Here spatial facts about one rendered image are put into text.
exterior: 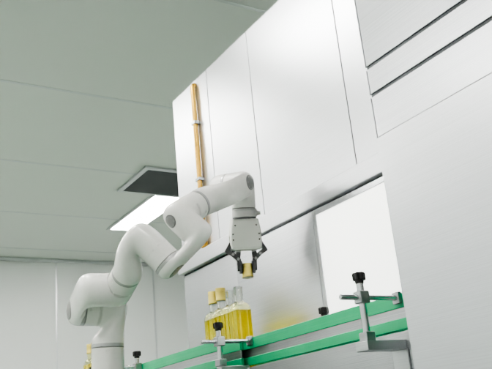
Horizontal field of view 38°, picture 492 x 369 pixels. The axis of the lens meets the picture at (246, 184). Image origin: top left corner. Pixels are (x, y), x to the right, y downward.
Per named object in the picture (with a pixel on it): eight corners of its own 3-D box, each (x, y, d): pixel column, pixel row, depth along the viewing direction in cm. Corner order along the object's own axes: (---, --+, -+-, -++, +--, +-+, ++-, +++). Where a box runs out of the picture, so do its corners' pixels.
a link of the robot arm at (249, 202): (230, 170, 216) (205, 175, 222) (231, 206, 215) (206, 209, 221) (258, 175, 229) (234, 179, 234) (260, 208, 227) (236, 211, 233)
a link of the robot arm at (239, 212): (258, 209, 231) (258, 217, 231) (230, 210, 229) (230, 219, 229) (261, 206, 224) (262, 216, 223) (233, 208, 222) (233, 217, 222)
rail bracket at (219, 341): (255, 364, 209) (251, 321, 213) (205, 366, 200) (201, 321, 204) (250, 365, 211) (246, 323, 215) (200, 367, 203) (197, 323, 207)
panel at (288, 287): (441, 293, 176) (417, 164, 187) (432, 292, 175) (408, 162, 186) (250, 345, 248) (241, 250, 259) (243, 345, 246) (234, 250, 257)
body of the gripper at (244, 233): (258, 215, 231) (260, 250, 229) (226, 216, 229) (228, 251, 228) (262, 213, 223) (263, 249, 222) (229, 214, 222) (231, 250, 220)
